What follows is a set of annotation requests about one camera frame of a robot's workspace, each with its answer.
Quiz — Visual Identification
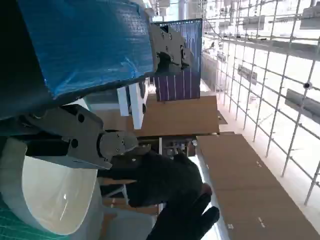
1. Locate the bare black left hand blue tape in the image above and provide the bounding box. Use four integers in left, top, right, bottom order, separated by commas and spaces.
0, 0, 194, 171

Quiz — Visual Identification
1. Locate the green cutting mat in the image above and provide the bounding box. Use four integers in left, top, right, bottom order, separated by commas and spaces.
0, 196, 60, 240

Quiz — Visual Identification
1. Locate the brown wooden panel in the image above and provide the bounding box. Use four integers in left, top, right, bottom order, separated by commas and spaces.
196, 134, 320, 240
144, 95, 221, 138

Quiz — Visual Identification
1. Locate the white metal pipe frame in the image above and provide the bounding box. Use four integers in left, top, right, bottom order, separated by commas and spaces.
201, 0, 320, 208

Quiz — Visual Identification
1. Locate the computer monitor purple screen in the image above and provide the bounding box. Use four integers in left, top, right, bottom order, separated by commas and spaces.
151, 17, 204, 102

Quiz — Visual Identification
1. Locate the white furniture leg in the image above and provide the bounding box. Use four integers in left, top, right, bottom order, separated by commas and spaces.
116, 82, 146, 130

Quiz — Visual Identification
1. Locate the black knitted gloved right hand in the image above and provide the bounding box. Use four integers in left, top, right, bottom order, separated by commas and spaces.
97, 147, 221, 240

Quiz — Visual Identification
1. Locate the white square plate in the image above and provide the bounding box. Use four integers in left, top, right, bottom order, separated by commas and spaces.
0, 137, 104, 236

